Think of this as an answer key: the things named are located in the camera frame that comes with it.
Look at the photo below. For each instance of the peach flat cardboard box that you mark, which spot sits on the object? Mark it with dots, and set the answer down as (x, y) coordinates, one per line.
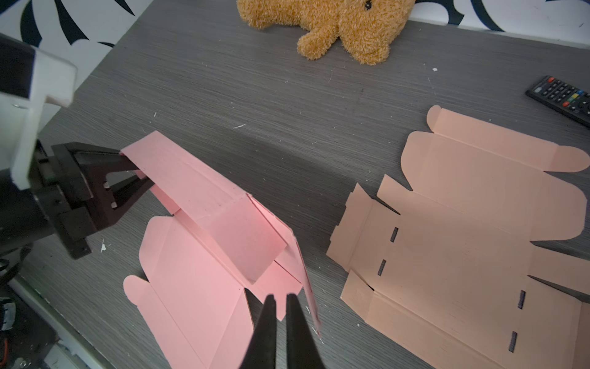
(449, 266)

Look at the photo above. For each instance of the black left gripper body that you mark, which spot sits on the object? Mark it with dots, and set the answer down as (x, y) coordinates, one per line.
(56, 203)

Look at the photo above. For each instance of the black remote control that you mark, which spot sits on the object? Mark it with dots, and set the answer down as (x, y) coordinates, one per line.
(562, 97)

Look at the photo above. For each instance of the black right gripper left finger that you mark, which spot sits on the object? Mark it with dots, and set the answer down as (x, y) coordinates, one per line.
(261, 352)

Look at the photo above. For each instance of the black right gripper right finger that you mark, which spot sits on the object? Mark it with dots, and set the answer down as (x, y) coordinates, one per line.
(302, 352)

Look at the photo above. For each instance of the pink cardboard box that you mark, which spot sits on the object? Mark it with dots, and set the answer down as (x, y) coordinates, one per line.
(216, 244)

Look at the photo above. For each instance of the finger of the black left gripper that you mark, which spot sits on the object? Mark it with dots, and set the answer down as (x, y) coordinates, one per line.
(106, 159)
(111, 202)

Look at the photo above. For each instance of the brown teddy bear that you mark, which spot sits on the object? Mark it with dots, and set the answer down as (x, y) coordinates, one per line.
(366, 28)

